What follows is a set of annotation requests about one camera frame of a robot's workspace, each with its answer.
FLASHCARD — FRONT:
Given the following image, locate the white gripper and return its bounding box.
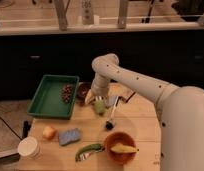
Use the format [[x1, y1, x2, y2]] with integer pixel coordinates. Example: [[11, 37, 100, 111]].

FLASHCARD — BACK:
[[91, 75, 110, 97]]

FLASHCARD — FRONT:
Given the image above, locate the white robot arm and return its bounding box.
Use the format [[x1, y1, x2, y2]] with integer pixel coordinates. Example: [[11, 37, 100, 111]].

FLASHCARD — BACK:
[[91, 53, 204, 171]]

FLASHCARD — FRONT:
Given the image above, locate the bunch of red grapes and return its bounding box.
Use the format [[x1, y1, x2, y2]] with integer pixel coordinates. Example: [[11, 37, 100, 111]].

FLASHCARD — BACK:
[[61, 85, 72, 103]]

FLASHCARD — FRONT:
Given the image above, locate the black dish brush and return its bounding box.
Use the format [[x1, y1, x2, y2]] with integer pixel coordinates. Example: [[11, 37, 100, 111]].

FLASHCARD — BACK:
[[105, 98, 119, 130]]

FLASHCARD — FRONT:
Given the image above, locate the green plastic tray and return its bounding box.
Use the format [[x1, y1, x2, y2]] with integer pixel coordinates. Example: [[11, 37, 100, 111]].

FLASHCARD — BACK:
[[28, 75, 79, 120]]

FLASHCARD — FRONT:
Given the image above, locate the green pepper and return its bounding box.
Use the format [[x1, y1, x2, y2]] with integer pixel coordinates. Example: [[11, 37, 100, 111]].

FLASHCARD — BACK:
[[75, 143, 103, 162]]

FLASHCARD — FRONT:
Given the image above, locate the blue sponge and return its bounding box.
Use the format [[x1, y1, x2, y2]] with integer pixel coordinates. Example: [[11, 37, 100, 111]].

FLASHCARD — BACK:
[[58, 128, 81, 146]]

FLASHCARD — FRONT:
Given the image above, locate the yellow banana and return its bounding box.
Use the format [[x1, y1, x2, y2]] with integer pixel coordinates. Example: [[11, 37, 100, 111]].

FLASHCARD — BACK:
[[110, 143, 138, 154]]

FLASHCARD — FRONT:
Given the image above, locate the silver spoon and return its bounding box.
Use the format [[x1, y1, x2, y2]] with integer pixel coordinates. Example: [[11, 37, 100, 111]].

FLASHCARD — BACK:
[[79, 148, 105, 161]]

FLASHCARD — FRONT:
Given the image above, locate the orange bowl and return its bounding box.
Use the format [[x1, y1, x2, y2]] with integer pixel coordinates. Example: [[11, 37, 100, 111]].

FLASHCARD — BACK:
[[104, 132, 138, 165]]

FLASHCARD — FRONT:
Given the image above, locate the white paper cup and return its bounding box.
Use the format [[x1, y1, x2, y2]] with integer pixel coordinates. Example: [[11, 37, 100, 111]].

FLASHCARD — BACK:
[[17, 136, 40, 158]]

